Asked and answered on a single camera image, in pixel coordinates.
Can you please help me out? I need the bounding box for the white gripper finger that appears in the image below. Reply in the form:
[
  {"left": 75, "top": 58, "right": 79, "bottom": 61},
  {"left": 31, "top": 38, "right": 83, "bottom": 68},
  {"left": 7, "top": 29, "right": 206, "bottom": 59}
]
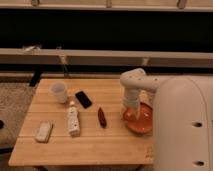
[{"left": 135, "top": 107, "right": 140, "bottom": 120}]

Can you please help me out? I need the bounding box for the orange ceramic bowl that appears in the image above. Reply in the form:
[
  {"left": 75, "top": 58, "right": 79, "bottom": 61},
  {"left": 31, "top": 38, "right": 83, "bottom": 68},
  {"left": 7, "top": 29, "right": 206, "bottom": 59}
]
[{"left": 123, "top": 102, "right": 153, "bottom": 134}]

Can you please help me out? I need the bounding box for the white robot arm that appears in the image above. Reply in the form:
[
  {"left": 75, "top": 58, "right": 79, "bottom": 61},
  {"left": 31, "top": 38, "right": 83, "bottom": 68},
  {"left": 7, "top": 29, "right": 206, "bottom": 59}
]
[{"left": 120, "top": 68, "right": 213, "bottom": 171}]

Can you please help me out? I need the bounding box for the black smartphone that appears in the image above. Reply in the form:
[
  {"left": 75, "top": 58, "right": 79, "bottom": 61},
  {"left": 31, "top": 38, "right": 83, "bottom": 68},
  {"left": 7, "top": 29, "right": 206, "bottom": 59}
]
[{"left": 75, "top": 91, "right": 92, "bottom": 108}]

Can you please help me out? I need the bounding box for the white squeeze bottle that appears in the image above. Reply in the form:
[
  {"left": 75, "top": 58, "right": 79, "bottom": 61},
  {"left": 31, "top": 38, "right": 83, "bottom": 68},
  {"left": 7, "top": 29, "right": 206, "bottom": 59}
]
[{"left": 68, "top": 101, "right": 80, "bottom": 137}]

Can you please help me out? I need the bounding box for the translucent plastic cup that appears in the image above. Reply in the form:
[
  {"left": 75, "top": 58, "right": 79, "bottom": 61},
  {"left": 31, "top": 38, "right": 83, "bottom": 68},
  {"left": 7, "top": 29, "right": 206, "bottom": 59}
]
[{"left": 50, "top": 82, "right": 68, "bottom": 103}]

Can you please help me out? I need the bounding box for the grey horizontal rail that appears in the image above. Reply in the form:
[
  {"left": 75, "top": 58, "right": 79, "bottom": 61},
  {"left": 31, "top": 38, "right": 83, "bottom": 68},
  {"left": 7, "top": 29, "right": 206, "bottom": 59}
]
[{"left": 0, "top": 47, "right": 213, "bottom": 68}]

